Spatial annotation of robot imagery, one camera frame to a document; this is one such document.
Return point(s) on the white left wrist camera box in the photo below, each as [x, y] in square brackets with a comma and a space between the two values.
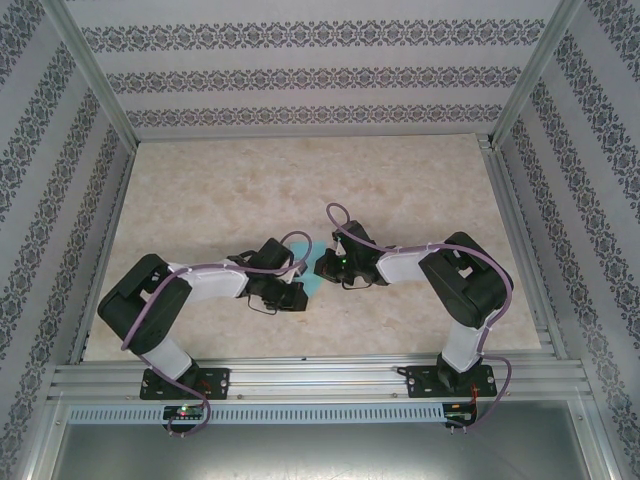
[299, 270]

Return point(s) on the aluminium mounting rail beam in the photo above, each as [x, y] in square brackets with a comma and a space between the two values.
[310, 380]

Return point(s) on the aluminium frame bar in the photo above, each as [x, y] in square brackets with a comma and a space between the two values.
[41, 450]
[602, 445]

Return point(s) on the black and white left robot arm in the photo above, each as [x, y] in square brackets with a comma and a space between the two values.
[145, 305]

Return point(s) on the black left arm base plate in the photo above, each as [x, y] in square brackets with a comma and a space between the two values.
[220, 382]

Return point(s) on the grey sheet metal panel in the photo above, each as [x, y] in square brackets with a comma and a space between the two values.
[320, 455]

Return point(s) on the turquoise cloth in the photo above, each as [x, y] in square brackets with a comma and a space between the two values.
[312, 285]

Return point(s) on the aluminium frame post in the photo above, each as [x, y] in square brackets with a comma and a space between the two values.
[537, 65]
[90, 65]

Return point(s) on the aluminium table side rail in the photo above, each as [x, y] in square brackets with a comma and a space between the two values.
[510, 210]
[119, 200]

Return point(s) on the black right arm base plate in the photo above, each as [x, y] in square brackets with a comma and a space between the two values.
[417, 385]

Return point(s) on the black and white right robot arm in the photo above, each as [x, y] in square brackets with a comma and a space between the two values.
[465, 285]

